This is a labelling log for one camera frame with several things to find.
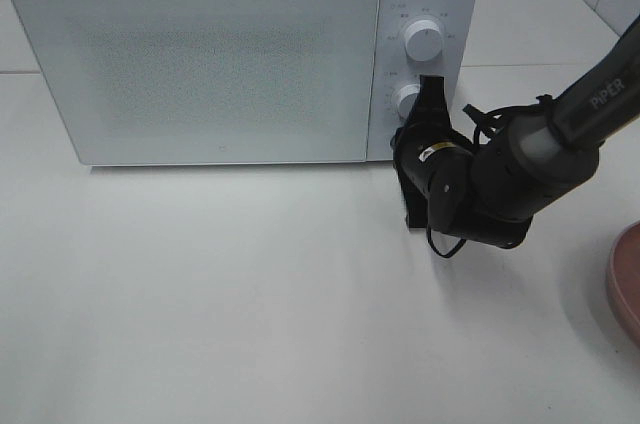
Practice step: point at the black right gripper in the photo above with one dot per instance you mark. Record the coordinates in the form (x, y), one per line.
(432, 163)

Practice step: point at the white lower timer knob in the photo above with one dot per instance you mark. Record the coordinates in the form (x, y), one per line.
(403, 99)

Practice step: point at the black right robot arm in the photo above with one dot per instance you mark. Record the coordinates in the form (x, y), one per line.
(520, 159)

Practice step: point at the pink round plate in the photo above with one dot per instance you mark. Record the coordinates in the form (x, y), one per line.
(622, 281)

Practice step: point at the white microwave door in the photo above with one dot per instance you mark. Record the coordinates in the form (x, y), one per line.
(171, 82)

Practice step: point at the white upper power knob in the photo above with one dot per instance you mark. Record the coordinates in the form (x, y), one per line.
(423, 39)

